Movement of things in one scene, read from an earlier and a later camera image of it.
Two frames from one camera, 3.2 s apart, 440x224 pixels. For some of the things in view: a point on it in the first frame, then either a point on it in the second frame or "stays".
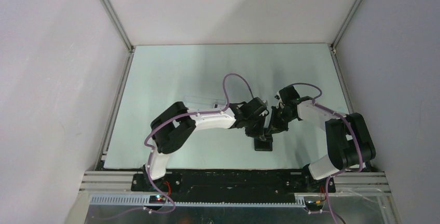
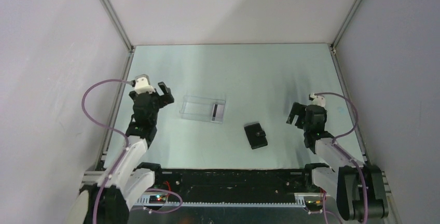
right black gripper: [274, 127] -> [297, 109]
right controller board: [314, 205] stays
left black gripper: [259, 133] -> [165, 99]
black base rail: [237, 186] stays
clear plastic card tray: [197, 103] stays
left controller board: [157, 199] stays
